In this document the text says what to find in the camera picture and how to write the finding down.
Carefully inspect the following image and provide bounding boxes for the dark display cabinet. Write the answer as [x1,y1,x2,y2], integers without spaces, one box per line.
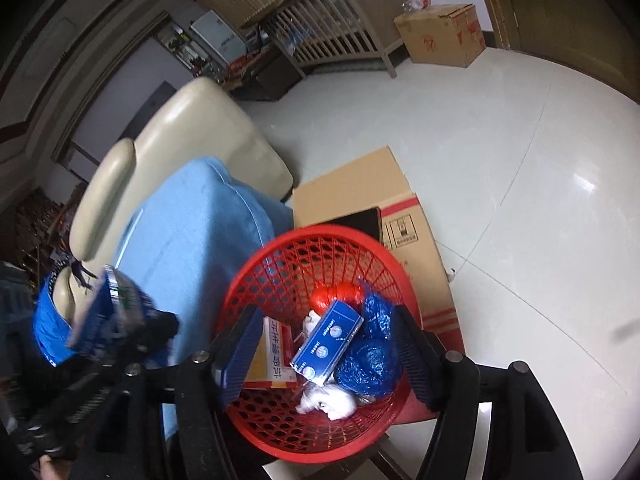
[12,182,91,281]

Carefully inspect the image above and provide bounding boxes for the orange and white carton box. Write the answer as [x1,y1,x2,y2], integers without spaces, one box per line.
[245,316,296,390]

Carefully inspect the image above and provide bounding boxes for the white appliance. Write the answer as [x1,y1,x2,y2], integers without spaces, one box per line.
[189,10,247,66]

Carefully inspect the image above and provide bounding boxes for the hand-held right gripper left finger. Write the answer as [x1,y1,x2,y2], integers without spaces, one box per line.
[75,304,266,480]

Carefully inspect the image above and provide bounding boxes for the blue foil packet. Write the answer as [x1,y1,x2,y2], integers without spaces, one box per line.
[67,266,161,361]

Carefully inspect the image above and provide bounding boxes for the blue jacket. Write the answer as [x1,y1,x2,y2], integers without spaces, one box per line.
[32,272,81,366]

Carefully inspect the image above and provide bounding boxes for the flattened cardboard box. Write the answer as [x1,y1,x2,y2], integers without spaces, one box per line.
[291,146,458,361]

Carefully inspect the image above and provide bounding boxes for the red plastic bag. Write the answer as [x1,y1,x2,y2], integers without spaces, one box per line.
[310,282,363,313]

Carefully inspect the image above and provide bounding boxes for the wooden crib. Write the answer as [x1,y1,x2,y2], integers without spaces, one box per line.
[240,0,416,78]

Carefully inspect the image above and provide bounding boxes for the brown cardboard box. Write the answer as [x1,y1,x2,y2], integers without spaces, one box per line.
[393,3,487,68]

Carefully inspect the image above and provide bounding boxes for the blue tablecloth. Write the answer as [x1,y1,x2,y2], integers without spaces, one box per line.
[112,156,296,441]

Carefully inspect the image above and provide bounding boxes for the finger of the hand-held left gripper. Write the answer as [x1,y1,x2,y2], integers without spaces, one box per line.
[115,310,180,361]

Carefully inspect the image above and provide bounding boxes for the small blue box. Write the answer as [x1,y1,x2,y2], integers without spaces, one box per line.
[290,299,365,387]

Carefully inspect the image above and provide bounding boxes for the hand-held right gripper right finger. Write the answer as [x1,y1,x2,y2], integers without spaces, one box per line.
[392,305,583,480]

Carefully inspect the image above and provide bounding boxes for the red plastic basket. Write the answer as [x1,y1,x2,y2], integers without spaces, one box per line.
[215,225,433,463]

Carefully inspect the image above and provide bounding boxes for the beige leather sofa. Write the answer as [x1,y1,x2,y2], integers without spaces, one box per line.
[52,76,295,321]

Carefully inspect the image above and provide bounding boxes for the blue plastic bag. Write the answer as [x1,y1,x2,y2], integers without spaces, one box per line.
[335,290,403,401]

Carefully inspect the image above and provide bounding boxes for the dark wooden door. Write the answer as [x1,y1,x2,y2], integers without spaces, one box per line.
[470,0,640,106]

